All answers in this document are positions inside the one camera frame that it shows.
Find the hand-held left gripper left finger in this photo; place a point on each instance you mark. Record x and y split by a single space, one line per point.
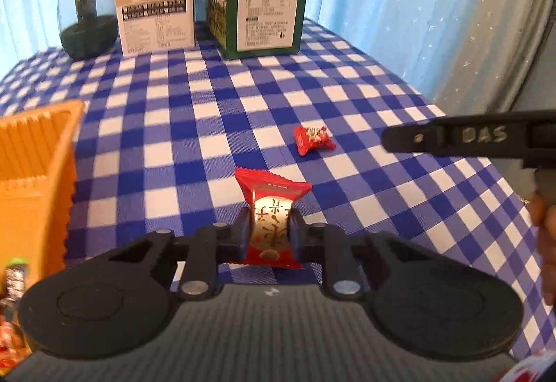
245 232

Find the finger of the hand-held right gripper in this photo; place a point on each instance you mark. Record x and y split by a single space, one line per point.
412 138

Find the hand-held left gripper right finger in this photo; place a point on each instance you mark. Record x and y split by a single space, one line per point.
295 236

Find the red packet with beige label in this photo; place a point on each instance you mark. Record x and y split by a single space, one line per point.
271 225

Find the orange plastic basket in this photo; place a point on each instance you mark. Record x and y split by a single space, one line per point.
39 173

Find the person's right hand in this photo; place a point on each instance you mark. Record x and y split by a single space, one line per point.
545 243

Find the small red candy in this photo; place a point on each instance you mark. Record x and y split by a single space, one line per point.
310 139

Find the grey curtain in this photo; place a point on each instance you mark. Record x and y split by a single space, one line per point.
530 26

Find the blue white checkered tablecloth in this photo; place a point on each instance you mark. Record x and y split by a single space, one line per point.
217 113

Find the red white cloth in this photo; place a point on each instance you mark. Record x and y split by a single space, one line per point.
523 370

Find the white product box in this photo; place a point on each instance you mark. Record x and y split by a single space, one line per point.
154 4

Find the orange-red foil candy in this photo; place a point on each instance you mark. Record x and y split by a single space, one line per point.
8 334

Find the dark glass jar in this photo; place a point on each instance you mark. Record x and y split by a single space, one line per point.
87 26

